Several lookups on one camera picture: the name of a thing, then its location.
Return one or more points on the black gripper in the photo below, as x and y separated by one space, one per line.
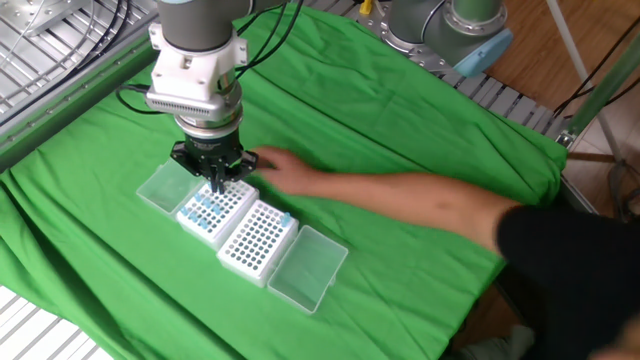
214 152

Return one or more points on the white rack with many tips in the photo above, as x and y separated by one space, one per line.
235 200

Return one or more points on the clear plastic rack lid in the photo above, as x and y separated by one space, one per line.
167 187
307 270

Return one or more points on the white tip rack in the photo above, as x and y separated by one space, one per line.
250 245

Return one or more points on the person's right hand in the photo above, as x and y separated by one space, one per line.
290 172

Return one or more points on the silver round wrist coupling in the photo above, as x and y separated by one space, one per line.
227 107

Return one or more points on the silver finned wrist box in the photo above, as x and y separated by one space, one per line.
185 107

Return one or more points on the green cloth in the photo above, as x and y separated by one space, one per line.
400 100

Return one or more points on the yellow clip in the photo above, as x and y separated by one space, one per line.
366 6

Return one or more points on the silver perforated mounting plate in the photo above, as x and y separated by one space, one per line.
45 12

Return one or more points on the olive green trousers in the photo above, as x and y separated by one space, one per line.
500 347

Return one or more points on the white pole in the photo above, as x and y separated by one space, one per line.
579 75

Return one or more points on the brown wooden bar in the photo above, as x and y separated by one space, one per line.
590 157

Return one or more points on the dark chair base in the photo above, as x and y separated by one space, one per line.
625 195

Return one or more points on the person's head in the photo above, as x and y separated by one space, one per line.
625 350

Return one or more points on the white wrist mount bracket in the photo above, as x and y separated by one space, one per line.
185 75

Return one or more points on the grey aluminium frame rail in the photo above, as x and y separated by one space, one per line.
575 196
50 117

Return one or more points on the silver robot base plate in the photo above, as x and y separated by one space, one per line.
430 62

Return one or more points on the green tinted frame post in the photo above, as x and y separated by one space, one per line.
607 85

